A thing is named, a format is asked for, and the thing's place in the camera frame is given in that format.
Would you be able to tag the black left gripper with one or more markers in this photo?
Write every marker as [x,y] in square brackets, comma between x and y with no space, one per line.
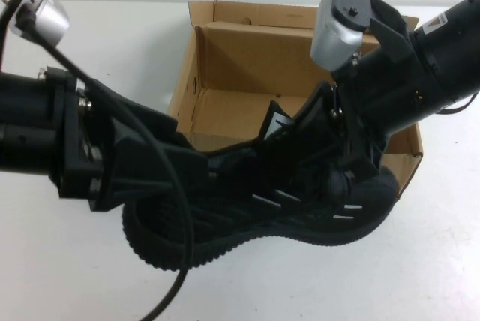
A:
[131,156]

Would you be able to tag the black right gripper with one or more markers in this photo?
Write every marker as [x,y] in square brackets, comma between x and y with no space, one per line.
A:
[382,96]

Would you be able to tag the black knit sneaker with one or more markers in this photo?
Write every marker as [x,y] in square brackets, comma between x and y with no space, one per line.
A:
[300,238]

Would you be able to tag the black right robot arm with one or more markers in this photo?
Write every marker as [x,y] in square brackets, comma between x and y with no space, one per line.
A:
[457,47]

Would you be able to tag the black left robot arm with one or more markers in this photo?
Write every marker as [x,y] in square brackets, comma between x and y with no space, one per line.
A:
[22,99]

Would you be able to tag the brown cardboard shoe box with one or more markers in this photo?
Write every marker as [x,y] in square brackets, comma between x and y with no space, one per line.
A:
[243,58]

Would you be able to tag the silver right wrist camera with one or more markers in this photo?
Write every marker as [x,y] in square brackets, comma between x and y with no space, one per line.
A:
[333,36]

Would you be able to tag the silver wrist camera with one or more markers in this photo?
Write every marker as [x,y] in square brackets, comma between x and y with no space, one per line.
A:
[48,17]
[333,36]

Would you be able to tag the black right camera mount bracket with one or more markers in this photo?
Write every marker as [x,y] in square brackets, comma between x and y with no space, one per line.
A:
[392,32]

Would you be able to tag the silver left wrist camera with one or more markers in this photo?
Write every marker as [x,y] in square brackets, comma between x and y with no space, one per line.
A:
[48,17]

